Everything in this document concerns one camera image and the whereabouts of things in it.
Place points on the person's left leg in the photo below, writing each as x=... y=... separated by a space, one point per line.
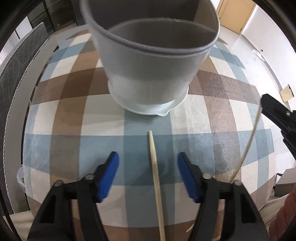
x=20 y=220

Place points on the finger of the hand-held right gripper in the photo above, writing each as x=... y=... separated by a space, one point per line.
x=279 y=113

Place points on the grey quilted bed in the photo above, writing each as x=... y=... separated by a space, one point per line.
x=18 y=69

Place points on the dark glass cabinet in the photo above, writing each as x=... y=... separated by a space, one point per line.
x=53 y=16

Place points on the wooden chopstick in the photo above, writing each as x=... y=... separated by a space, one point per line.
x=155 y=166
x=248 y=148
x=190 y=229

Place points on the white plastic bag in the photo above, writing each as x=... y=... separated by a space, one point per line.
x=21 y=178

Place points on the person's leg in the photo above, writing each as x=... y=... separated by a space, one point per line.
x=20 y=220
x=275 y=206

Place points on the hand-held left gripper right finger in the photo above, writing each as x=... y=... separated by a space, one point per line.
x=187 y=176

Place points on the grey storage box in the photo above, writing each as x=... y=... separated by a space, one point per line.
x=285 y=183

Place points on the white utensil holder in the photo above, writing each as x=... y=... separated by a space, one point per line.
x=148 y=76

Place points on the brown cardboard piece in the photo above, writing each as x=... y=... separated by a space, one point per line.
x=286 y=93

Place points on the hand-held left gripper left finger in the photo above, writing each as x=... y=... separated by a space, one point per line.
x=108 y=176

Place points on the person's right forearm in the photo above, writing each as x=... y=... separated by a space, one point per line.
x=284 y=220

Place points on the plaid rug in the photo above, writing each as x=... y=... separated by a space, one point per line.
x=69 y=115

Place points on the person's right leg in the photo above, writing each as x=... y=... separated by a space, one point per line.
x=275 y=206

